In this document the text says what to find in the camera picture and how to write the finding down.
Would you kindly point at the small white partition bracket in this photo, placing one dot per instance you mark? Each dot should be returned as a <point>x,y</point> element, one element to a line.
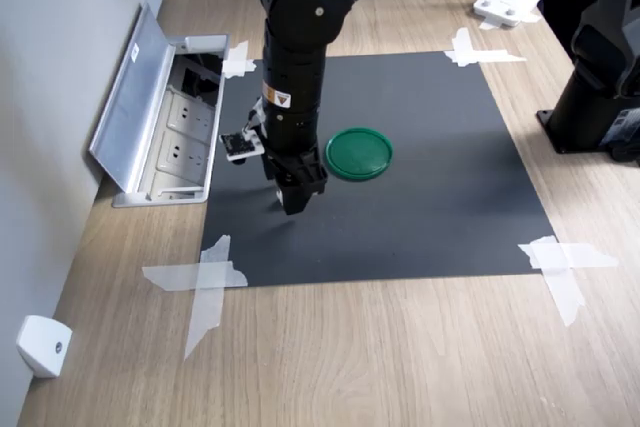
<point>42,347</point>

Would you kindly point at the round green lid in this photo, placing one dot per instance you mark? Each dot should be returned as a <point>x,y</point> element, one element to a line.
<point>359,153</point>

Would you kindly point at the white power socket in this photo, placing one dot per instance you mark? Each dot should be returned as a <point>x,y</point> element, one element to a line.
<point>190,116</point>
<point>181,153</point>

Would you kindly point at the grey partition panel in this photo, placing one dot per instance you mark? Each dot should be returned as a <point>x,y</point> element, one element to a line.
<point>50,97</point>

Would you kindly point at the dark grey mat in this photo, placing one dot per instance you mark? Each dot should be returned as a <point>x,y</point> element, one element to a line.
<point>400,227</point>

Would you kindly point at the white tape cross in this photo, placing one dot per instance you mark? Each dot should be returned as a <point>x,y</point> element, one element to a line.
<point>237,62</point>
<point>205,277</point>
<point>465,52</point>
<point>560,267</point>

